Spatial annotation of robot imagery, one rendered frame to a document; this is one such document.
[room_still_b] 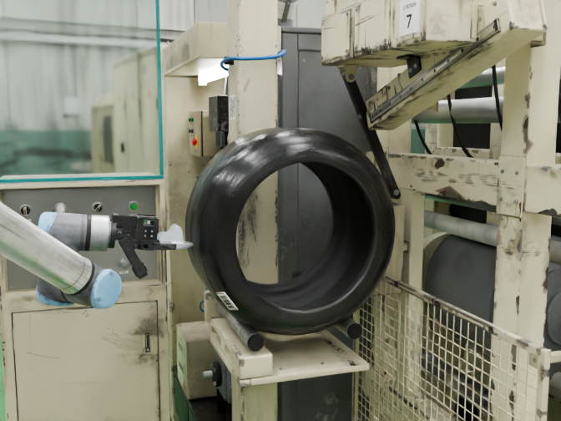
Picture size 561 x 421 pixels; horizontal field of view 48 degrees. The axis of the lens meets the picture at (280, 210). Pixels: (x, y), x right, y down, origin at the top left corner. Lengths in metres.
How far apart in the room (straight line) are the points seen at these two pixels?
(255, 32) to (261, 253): 0.68
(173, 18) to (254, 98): 9.23
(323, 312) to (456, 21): 0.79
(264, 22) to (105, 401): 1.39
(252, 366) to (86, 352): 0.81
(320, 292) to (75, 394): 0.95
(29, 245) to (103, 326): 0.97
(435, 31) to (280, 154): 0.46
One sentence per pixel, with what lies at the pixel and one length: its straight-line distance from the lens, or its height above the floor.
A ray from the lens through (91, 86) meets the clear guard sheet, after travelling 2.20.
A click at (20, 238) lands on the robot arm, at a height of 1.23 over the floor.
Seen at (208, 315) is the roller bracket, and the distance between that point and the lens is 1.95.
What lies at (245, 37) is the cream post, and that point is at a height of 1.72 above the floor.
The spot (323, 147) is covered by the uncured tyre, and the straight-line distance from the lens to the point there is 1.60.
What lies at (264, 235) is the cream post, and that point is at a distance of 1.96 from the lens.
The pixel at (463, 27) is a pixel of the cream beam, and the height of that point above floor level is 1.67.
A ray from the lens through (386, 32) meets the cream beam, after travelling 1.61.
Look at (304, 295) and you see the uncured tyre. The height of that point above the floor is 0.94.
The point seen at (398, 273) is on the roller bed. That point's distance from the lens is 2.10.
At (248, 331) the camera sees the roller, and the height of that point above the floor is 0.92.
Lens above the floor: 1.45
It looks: 8 degrees down
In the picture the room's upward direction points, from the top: straight up
